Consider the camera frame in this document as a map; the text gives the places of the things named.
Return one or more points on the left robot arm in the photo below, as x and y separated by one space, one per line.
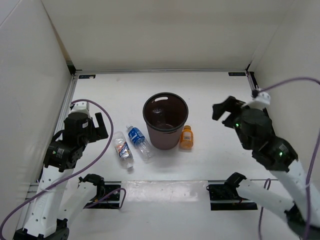
50 219

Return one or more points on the orange plastic bottle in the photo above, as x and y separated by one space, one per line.
186 138

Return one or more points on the blue rail label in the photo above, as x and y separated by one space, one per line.
237 74
87 76

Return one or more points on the right black frame rail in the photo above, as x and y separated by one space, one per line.
251 78

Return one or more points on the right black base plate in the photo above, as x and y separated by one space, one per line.
221 199

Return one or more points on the left aluminium frame rail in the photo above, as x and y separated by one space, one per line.
64 110

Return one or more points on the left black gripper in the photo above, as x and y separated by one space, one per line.
100 132

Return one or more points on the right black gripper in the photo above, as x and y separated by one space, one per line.
229 105

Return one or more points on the right blue rail label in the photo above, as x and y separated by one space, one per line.
237 74

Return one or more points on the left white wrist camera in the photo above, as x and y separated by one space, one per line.
81 107

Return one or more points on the brown plastic bin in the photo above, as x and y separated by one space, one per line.
165 115

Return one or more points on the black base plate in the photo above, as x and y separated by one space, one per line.
221 199
109 198

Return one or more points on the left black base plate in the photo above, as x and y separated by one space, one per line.
109 198

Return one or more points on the clear bottle orange blue label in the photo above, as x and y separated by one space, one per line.
124 153

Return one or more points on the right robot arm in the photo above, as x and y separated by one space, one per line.
302 211

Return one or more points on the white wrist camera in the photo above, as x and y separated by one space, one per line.
260 99
81 107

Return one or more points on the left blue rail label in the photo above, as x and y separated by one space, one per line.
87 76

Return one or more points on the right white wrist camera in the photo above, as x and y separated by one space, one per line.
260 99

